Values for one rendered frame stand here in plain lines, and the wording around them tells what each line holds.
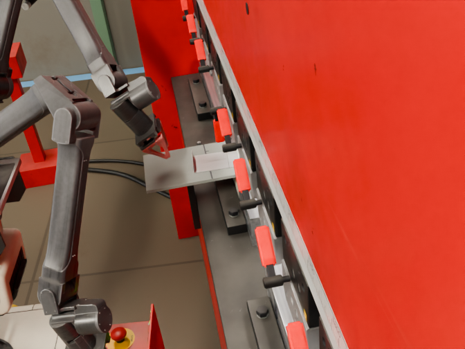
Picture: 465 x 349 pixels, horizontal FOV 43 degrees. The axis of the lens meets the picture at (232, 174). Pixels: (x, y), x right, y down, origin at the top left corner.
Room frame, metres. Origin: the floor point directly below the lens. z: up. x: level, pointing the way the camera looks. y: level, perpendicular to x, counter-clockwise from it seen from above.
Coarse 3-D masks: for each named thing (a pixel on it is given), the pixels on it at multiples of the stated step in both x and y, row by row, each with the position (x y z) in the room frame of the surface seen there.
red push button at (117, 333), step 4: (116, 328) 0.98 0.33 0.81; (120, 328) 0.98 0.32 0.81; (124, 328) 0.98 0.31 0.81; (112, 332) 0.97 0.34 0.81; (116, 332) 0.97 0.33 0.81; (120, 332) 0.96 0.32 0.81; (124, 332) 0.96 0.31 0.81; (112, 336) 0.96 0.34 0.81; (116, 336) 0.96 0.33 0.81; (120, 336) 0.95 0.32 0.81; (124, 336) 0.96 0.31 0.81; (116, 340) 0.95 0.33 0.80; (120, 340) 0.95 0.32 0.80; (124, 340) 0.96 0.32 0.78
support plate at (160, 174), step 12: (216, 144) 1.47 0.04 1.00; (144, 156) 1.44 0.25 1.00; (156, 156) 1.44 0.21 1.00; (180, 156) 1.42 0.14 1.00; (144, 168) 1.38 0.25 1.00; (156, 168) 1.38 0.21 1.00; (168, 168) 1.37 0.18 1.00; (180, 168) 1.36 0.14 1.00; (192, 168) 1.35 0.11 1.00; (228, 168) 1.33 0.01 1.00; (156, 180) 1.32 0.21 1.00; (168, 180) 1.31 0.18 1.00; (180, 180) 1.30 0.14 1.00; (192, 180) 1.30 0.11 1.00; (204, 180) 1.29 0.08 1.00; (216, 180) 1.30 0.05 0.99
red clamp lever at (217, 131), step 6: (210, 108) 1.23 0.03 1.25; (216, 108) 1.23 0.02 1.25; (222, 108) 1.23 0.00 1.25; (210, 114) 1.23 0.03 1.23; (216, 114) 1.23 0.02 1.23; (216, 120) 1.23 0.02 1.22; (216, 126) 1.22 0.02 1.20; (216, 132) 1.22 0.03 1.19; (216, 138) 1.23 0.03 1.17; (222, 138) 1.22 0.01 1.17
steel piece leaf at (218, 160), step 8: (216, 152) 1.42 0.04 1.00; (192, 160) 1.36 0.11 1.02; (200, 160) 1.39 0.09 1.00; (208, 160) 1.38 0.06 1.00; (216, 160) 1.38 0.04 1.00; (224, 160) 1.37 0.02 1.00; (200, 168) 1.35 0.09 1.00; (208, 168) 1.34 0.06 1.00; (216, 168) 1.34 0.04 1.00; (224, 168) 1.33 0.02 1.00
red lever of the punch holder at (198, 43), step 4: (196, 40) 1.50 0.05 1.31; (200, 40) 1.50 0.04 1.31; (196, 44) 1.49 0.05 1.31; (200, 44) 1.49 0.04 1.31; (196, 48) 1.48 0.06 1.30; (200, 48) 1.48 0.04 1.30; (200, 52) 1.47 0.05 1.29; (204, 52) 1.47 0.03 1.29; (200, 56) 1.46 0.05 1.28; (204, 56) 1.46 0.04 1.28; (200, 60) 1.45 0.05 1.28; (204, 60) 1.45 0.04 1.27; (204, 64) 1.44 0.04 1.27; (200, 68) 1.43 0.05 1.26; (204, 68) 1.43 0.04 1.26; (208, 68) 1.43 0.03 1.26; (212, 68) 1.44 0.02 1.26; (200, 72) 1.43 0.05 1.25; (204, 72) 1.43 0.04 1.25
